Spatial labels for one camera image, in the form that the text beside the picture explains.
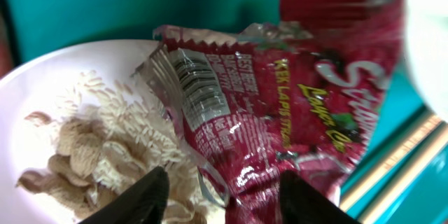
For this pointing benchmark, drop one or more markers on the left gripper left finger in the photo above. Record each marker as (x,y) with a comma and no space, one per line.
(143,203)

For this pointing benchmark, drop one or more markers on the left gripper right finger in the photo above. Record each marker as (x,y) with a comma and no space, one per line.
(300,203)

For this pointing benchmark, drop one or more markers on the peanuts pile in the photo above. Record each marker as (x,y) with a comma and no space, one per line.
(85,196)

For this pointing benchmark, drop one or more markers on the red snack wrapper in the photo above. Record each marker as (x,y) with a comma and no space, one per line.
(303,95)

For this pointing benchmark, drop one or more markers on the white round plate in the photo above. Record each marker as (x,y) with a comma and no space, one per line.
(36,87)

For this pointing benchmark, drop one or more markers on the teal serving tray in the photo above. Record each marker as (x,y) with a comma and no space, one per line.
(37,27)

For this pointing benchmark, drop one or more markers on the white bowl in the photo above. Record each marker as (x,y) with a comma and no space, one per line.
(426,51)

